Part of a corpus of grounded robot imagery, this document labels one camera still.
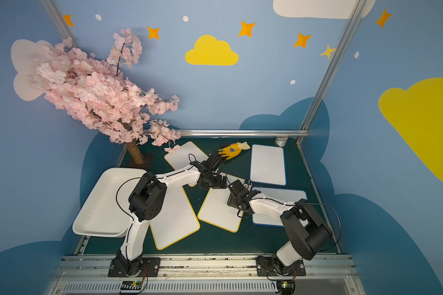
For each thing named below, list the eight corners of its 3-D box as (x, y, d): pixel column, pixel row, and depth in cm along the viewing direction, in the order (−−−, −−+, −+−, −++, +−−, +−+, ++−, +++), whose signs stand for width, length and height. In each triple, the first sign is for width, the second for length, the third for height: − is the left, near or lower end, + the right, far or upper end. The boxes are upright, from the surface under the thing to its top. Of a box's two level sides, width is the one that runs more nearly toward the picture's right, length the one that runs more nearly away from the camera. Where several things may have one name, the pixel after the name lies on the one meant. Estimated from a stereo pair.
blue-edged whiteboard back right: (249, 181, 105) (250, 179, 103) (251, 146, 123) (252, 143, 121) (286, 186, 103) (287, 184, 102) (283, 149, 121) (284, 147, 120)
